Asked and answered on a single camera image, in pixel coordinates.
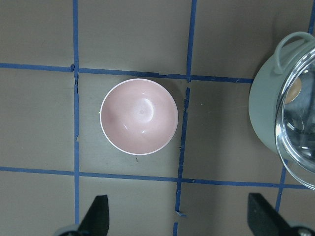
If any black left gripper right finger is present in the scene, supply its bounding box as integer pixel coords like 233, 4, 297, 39
247, 193, 295, 236

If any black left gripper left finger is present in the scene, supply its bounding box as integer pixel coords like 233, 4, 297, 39
78, 195, 109, 236

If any glass pot lid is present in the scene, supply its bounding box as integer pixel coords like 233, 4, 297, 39
275, 49, 315, 190

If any brown egg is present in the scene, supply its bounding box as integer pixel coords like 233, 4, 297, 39
285, 77, 302, 104

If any pale green electric pot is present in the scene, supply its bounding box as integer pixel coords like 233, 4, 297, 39
249, 32, 315, 153

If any pink ceramic bowl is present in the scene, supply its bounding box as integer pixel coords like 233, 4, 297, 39
99, 78, 178, 156

